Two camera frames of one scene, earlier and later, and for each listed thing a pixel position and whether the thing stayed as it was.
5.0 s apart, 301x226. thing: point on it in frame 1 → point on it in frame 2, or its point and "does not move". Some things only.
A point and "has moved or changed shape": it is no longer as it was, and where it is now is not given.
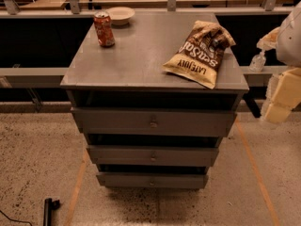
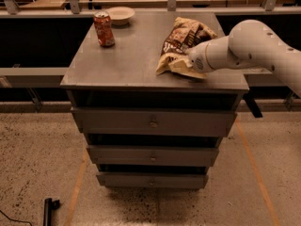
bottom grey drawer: x=152 y=180 does not move
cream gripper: x=290 y=42 → x=198 y=57
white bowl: x=119 y=15 does not move
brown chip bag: x=200 y=56 has moved or changed shape
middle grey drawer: x=153 y=154 does not move
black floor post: x=49 y=206 does not move
